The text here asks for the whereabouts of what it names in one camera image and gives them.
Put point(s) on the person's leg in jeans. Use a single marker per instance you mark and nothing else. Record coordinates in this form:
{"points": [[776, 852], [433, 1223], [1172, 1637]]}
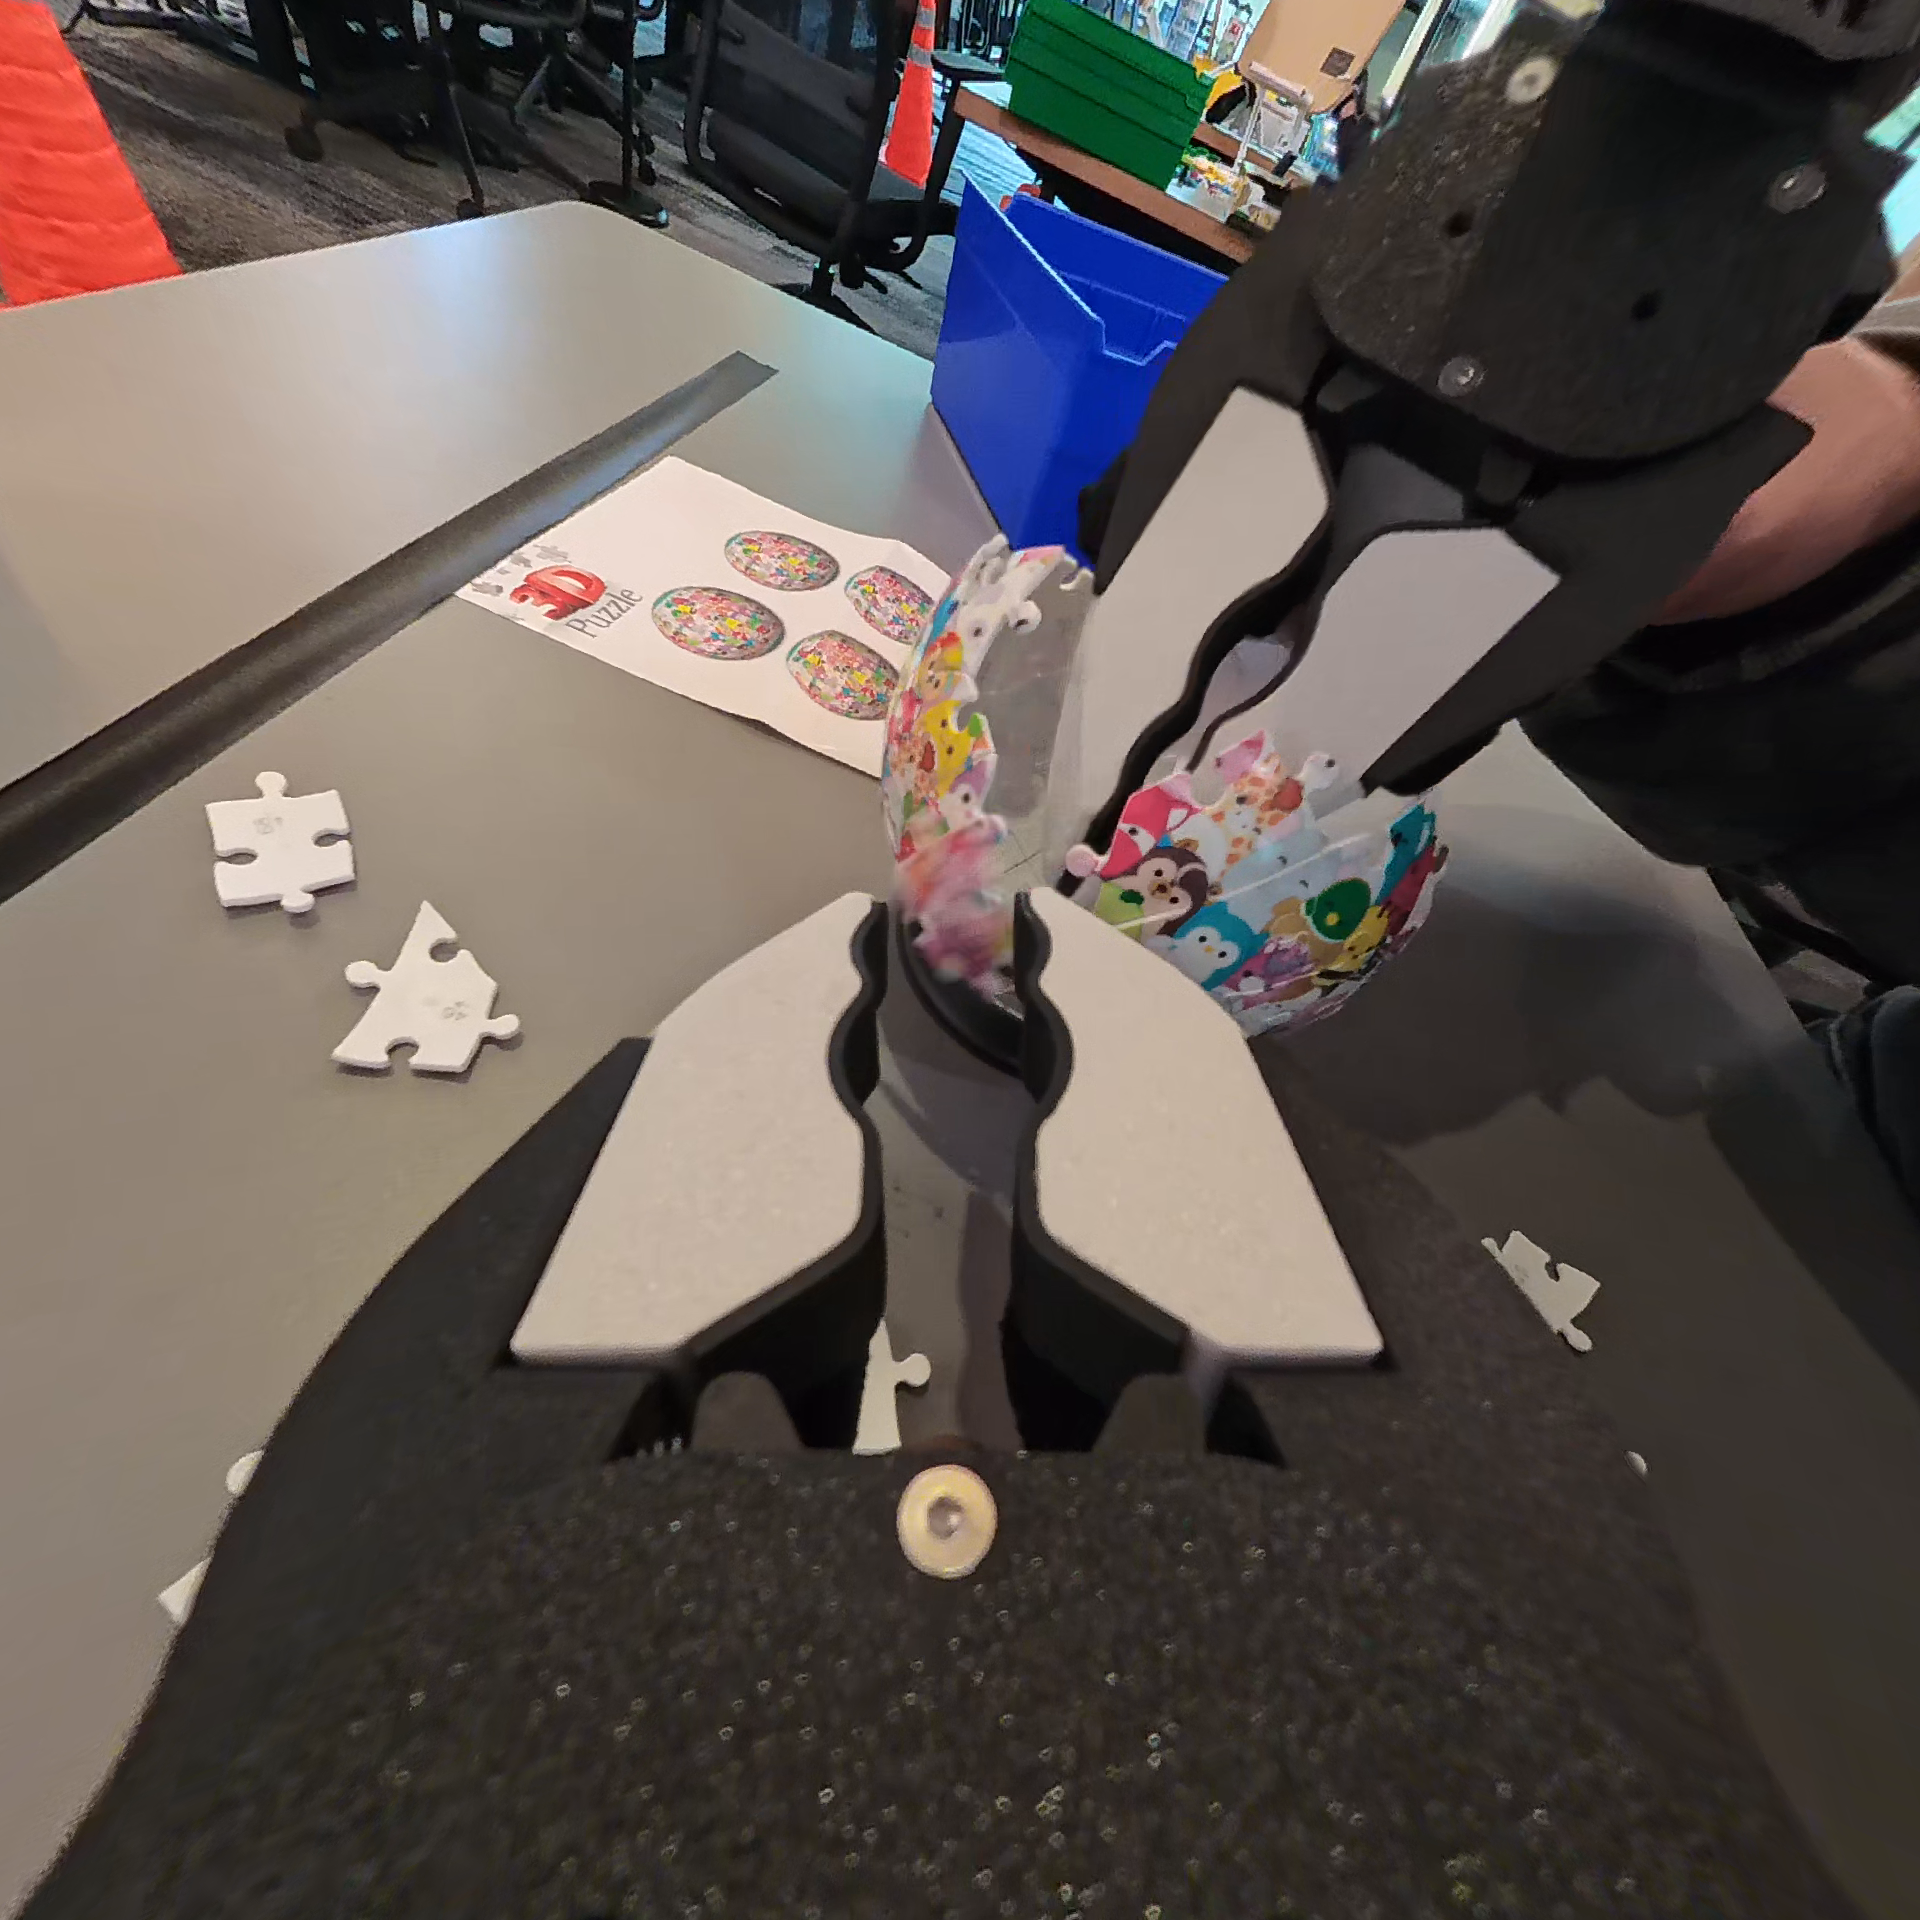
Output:
{"points": [[1887, 1095]]}

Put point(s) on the white puzzle piece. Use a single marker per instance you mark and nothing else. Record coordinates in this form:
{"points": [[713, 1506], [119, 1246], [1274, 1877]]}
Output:
{"points": [[1545, 1284], [183, 1594], [245, 1470], [884, 1388], [282, 844], [428, 998]]}

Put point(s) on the cardboard box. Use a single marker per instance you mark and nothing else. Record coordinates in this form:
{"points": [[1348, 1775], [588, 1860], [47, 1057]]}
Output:
{"points": [[1320, 44]]}

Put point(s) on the large orange traffic cone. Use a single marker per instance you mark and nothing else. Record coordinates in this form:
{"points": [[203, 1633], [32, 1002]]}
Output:
{"points": [[67, 149]]}

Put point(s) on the black office chair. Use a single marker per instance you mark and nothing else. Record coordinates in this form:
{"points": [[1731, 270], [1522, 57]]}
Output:
{"points": [[809, 137], [495, 77]]}

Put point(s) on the person's right forearm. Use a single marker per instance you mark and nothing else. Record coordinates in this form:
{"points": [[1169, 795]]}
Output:
{"points": [[1815, 482]]}

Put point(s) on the slim orange traffic cone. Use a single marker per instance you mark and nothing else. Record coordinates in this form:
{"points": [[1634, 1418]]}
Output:
{"points": [[909, 107]]}

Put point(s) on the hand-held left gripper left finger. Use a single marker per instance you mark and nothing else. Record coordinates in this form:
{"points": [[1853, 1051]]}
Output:
{"points": [[705, 1155]]}

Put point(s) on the tall colourful puzzle ball shell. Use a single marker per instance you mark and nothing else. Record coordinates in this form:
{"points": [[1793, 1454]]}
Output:
{"points": [[945, 751]]}

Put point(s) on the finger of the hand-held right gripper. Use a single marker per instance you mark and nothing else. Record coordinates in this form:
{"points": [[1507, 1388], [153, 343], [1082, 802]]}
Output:
{"points": [[1447, 630], [1185, 435]]}

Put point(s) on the blue plastic bin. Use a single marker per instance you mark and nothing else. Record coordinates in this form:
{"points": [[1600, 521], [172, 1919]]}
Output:
{"points": [[1049, 347]]}

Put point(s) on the person's grey hoodie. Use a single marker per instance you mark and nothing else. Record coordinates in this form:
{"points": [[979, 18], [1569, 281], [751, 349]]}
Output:
{"points": [[1723, 751]]}

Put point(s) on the stack of green plastic bins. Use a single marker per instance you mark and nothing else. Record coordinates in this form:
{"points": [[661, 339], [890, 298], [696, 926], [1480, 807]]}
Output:
{"points": [[1103, 91]]}

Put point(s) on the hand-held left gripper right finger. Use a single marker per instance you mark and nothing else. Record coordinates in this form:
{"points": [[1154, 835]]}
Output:
{"points": [[1193, 1171]]}

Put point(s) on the bowl-shaped colourful puzzle ball shell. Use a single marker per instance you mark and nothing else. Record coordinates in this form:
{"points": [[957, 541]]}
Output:
{"points": [[1289, 932]]}

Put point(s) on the wooden side table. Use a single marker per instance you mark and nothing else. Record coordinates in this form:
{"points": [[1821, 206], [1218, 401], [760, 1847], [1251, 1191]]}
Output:
{"points": [[1079, 165]]}

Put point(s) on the white puzzle instruction sheet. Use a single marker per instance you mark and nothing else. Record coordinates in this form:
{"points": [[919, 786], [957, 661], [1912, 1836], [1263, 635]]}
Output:
{"points": [[675, 556]]}

